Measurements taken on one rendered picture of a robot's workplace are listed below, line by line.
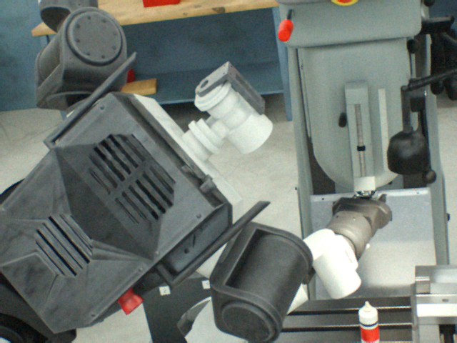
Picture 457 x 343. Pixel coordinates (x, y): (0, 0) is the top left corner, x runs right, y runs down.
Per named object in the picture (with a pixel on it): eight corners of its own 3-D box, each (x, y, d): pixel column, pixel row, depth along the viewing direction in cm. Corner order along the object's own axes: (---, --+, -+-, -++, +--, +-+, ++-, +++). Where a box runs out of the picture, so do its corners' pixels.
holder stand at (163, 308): (243, 336, 174) (230, 268, 166) (153, 349, 175) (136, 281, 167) (241, 306, 185) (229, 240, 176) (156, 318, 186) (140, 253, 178)
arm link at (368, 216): (390, 194, 148) (373, 224, 139) (393, 234, 152) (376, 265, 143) (332, 188, 154) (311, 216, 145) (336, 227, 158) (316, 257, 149)
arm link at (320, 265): (352, 214, 140) (332, 246, 131) (378, 260, 142) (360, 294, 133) (305, 229, 147) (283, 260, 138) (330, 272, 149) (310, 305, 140)
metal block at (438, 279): (459, 304, 160) (458, 282, 158) (430, 304, 162) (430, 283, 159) (457, 290, 165) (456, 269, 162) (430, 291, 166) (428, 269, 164)
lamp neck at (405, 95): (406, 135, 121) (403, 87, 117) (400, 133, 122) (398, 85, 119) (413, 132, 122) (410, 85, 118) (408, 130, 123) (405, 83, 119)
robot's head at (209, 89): (225, 145, 109) (265, 118, 106) (186, 106, 106) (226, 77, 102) (226, 122, 114) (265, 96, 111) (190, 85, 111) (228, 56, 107)
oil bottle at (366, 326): (379, 346, 164) (376, 307, 159) (361, 346, 164) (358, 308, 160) (379, 334, 167) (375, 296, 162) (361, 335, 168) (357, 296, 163)
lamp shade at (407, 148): (405, 179, 120) (403, 145, 118) (378, 164, 126) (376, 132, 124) (439, 165, 123) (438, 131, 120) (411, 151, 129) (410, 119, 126)
